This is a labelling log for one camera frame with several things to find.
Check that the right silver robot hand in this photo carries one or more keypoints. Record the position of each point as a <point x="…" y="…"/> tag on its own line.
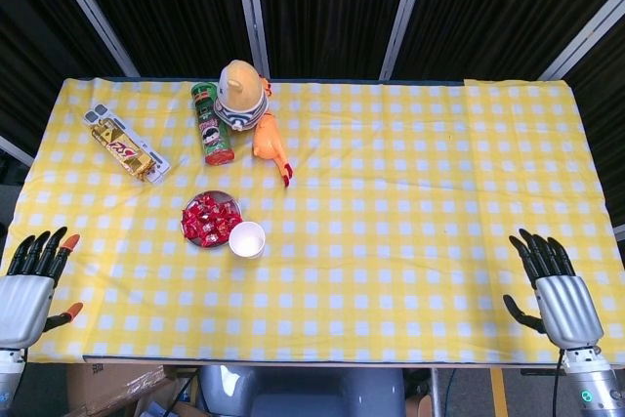
<point x="569" y="304"/>

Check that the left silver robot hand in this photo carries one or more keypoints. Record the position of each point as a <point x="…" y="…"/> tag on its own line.
<point x="22" y="304"/>

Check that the red candy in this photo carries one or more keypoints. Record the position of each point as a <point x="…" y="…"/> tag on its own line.
<point x="211" y="218"/>
<point x="209" y="202"/>
<point x="192" y="225"/>
<point x="227" y="208"/>
<point x="197" y="238"/>
<point x="215" y="236"/>
<point x="229" y="223"/>
<point x="194" y="209"/>

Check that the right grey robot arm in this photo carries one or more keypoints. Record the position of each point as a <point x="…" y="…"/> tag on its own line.
<point x="593" y="387"/>

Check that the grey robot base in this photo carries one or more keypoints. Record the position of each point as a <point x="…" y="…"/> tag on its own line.
<point x="303" y="392"/>

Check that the white paper cup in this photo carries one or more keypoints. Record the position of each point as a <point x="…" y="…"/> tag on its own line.
<point x="246" y="240"/>

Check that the brown cardboard box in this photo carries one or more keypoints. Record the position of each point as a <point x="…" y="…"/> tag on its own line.
<point x="107" y="387"/>

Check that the metal table leg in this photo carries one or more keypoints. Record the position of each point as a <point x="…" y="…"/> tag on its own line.
<point x="436" y="395"/>

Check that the gold chocolate bar package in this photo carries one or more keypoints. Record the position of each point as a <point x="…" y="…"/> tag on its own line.
<point x="122" y="148"/>

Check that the yellow checkered tablecloth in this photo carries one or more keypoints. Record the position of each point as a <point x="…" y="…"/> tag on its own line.
<point x="390" y="192"/>

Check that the round silver metal plate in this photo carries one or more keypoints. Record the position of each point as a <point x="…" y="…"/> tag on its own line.
<point x="235" y="203"/>

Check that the green Pringles can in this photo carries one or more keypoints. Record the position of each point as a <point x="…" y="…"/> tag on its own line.
<point x="211" y="134"/>

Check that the orange rubber chicken toy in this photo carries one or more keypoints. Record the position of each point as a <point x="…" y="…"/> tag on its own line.
<point x="266" y="141"/>

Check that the plush toy with striped shirt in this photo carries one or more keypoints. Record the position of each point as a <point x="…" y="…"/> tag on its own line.
<point x="239" y="90"/>

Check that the black pleated curtain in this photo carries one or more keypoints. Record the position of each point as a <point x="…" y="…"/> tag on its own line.
<point x="332" y="7"/>

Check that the grey aluminium frame post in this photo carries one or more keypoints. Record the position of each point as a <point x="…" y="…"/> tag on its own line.
<point x="92" y="12"/>
<point x="620" y="233"/>
<point x="14" y="149"/>
<point x="405" y="12"/>
<point x="252" y="12"/>
<point x="586" y="43"/>

